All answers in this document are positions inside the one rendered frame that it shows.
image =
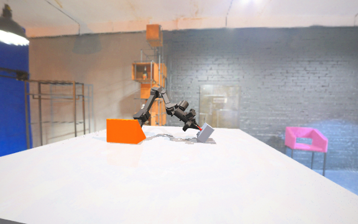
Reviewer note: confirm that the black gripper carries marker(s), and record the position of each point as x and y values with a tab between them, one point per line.
191	123

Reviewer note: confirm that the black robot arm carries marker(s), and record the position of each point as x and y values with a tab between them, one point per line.
143	115

